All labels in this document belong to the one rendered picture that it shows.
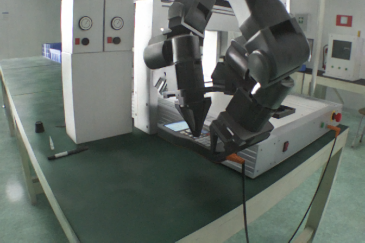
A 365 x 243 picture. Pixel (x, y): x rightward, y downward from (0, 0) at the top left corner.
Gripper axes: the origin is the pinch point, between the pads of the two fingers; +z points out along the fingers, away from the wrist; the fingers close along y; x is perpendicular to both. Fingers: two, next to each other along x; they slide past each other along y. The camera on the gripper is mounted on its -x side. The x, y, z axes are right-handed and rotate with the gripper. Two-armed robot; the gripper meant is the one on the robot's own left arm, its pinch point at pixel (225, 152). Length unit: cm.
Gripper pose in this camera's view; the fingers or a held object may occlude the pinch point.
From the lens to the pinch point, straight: 53.5
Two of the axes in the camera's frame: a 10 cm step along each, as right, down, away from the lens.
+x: 5.3, 6.8, -5.0
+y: -7.7, 1.4, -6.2
